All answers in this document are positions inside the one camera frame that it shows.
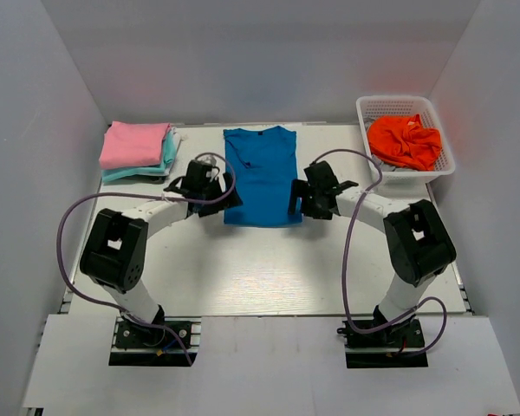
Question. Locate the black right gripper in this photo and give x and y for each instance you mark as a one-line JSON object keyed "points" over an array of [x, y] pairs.
{"points": [[302, 188]]}

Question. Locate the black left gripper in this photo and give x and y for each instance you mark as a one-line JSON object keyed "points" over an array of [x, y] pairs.
{"points": [[233, 200]]}

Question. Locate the blue t shirt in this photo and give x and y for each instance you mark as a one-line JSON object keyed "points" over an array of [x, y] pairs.
{"points": [[265, 166]]}

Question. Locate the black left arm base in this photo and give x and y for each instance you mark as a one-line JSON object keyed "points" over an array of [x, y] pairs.
{"points": [[133, 346]]}

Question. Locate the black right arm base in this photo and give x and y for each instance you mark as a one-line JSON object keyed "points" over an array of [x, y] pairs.
{"points": [[393, 347]]}

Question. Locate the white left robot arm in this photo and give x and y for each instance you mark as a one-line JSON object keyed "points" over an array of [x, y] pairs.
{"points": [[115, 252]]}

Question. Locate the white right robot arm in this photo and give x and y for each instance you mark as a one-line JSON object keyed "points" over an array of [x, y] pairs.
{"points": [[419, 246]]}

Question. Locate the folded mint t shirt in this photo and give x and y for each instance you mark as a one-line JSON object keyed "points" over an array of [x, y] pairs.
{"points": [[169, 151]]}

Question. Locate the grey t shirt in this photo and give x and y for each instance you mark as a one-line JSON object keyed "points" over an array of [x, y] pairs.
{"points": [[387, 167]]}

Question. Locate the orange t shirt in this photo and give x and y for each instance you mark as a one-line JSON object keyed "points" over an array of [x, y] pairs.
{"points": [[404, 141]]}

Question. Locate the white plastic laundry basket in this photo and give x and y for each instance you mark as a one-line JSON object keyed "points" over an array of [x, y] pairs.
{"points": [[370, 108]]}

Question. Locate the folded pink t shirt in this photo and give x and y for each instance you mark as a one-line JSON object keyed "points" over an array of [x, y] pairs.
{"points": [[132, 145]]}

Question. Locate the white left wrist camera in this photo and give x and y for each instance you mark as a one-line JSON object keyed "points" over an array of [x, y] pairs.
{"points": [[207, 159]]}

